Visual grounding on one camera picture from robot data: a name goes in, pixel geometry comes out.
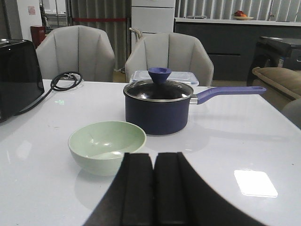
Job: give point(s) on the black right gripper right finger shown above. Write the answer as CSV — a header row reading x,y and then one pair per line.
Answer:
x,y
183,198

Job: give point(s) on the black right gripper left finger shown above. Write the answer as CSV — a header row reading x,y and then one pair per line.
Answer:
x,y
129,199

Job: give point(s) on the green bowl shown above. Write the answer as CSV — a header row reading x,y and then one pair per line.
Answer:
x,y
99,148

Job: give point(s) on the dark blue saucepan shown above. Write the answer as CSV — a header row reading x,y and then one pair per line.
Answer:
x,y
162,118

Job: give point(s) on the glass pot lid blue knob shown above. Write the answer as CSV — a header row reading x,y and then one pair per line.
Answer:
x,y
158,88

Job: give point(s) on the clear plastic food container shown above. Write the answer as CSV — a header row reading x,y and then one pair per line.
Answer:
x,y
184,77

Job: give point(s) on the beige right dining chair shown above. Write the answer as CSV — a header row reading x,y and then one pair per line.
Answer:
x,y
176,51

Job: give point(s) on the beige dining chair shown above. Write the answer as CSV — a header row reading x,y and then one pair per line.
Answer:
x,y
77,48
176,51

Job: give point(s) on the beige left dining chair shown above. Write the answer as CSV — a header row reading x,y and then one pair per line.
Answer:
x,y
77,48

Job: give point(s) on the black steel toaster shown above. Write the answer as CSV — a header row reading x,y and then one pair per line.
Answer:
x,y
20,77

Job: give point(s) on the dark grey counter sideboard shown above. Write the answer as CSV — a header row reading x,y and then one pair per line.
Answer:
x,y
230,44

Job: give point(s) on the dark appliance at right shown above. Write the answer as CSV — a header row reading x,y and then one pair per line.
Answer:
x,y
275,52

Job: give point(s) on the white cabinet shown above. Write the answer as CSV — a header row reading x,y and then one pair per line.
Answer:
x,y
152,16

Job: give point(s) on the red bin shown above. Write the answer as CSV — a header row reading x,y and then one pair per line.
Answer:
x,y
38,34

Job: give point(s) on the fruit plate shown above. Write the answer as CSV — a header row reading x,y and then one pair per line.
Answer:
x,y
240,15

